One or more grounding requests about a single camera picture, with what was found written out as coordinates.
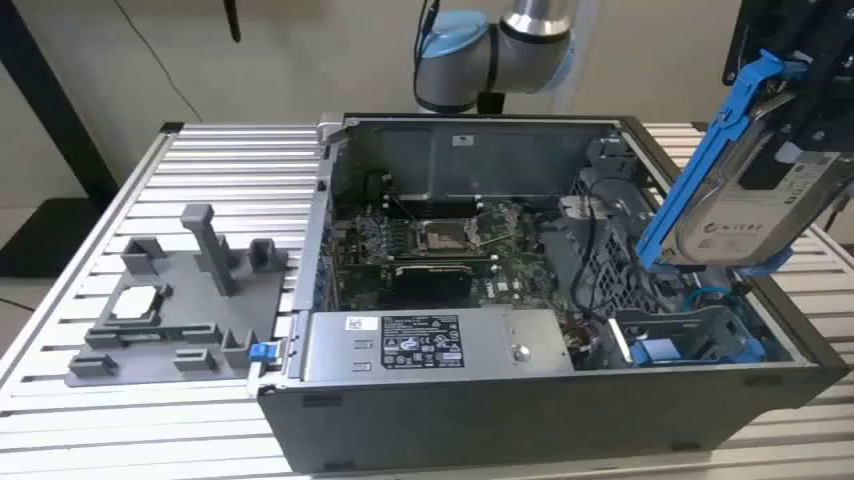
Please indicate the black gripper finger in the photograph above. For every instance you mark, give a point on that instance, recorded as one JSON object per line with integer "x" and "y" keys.
{"x": 767, "y": 172}

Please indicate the hard disk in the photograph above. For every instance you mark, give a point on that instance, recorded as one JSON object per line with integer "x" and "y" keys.
{"x": 721, "y": 220}
{"x": 657, "y": 352}

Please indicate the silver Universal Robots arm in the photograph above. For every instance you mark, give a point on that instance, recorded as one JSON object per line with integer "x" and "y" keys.
{"x": 460, "y": 75}

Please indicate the grey disk bay cage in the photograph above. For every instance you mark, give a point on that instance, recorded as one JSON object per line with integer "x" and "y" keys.
{"x": 621, "y": 260}

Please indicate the metal locking lever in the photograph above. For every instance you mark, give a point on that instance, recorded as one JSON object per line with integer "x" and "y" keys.
{"x": 499, "y": 236}

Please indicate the green motherboard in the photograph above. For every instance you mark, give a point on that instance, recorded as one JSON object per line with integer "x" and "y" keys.
{"x": 520, "y": 280}

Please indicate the silver power supply unit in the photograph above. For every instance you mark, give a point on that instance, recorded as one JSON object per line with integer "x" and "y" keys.
{"x": 534, "y": 330}

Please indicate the CPU socket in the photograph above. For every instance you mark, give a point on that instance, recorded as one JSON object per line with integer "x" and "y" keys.
{"x": 447, "y": 237}

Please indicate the black RAM slots bank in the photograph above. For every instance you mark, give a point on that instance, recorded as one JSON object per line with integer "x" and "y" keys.
{"x": 434, "y": 202}

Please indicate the black graphics card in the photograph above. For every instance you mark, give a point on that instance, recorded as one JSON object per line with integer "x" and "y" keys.
{"x": 430, "y": 282}

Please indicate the black open PC case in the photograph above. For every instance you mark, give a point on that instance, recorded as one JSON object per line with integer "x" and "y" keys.
{"x": 467, "y": 425}

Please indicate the blue case latch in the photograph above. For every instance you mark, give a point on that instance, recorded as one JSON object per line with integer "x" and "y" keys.
{"x": 262, "y": 352}

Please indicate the black hanging antenna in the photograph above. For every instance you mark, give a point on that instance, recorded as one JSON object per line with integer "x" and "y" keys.
{"x": 231, "y": 20}

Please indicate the grey parts rack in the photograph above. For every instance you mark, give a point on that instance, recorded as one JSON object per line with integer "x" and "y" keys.
{"x": 194, "y": 305}

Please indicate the green RAM stick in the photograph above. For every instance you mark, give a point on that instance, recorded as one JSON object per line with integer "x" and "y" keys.
{"x": 170, "y": 332}

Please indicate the silver CPU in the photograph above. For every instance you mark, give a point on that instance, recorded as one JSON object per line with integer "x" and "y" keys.
{"x": 136, "y": 303}

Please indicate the black monitor stand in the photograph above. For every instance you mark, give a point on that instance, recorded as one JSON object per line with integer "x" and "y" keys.
{"x": 40, "y": 235}

